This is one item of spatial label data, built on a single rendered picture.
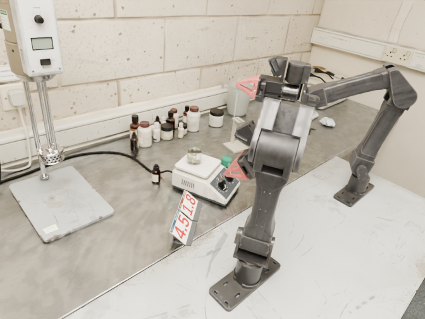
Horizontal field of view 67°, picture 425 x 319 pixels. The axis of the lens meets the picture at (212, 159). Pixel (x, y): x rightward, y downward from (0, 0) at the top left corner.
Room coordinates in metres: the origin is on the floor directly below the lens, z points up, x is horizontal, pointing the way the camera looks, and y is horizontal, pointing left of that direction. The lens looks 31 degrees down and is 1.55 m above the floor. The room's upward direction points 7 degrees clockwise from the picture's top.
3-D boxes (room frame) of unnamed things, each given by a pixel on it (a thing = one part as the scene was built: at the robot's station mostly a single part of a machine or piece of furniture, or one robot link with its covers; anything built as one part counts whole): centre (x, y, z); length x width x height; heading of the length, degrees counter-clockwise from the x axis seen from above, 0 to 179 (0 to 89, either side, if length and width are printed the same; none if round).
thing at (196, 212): (0.76, 0.05, 0.92); 0.09 x 0.06 x 0.04; 176
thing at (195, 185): (0.89, 0.02, 0.94); 0.22 x 0.13 x 0.08; 68
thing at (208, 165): (0.90, 0.04, 0.98); 0.12 x 0.12 x 0.01; 68
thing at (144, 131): (1.13, 0.28, 0.95); 0.06 x 0.06 x 0.10
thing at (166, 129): (1.21, 0.21, 0.93); 0.05 x 0.05 x 0.06
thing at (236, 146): (1.20, -0.09, 0.96); 0.08 x 0.08 x 0.13; 38
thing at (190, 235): (0.66, 0.06, 0.92); 0.09 x 0.06 x 0.04; 176
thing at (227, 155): (1.05, -0.05, 0.93); 0.04 x 0.04 x 0.06
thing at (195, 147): (0.90, 0.06, 1.02); 0.06 x 0.05 x 0.08; 68
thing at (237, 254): (0.54, -0.12, 1.00); 0.09 x 0.06 x 0.06; 75
